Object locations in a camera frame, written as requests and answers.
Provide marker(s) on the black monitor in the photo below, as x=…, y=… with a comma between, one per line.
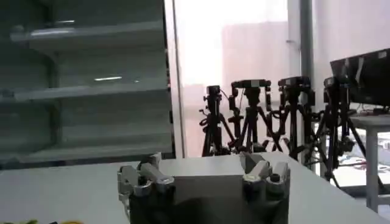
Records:
x=365, y=79

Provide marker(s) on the black camera tripod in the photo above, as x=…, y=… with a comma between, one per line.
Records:
x=251, y=115
x=338, y=128
x=213, y=121
x=294, y=115

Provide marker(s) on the white side table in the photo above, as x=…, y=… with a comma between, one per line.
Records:
x=372, y=158

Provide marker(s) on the grey empty metal shelf rack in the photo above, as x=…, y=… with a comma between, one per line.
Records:
x=91, y=91

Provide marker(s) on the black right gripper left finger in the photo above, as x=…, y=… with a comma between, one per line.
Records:
x=143, y=179

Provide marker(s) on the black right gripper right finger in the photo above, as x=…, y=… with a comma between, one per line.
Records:
x=265, y=175

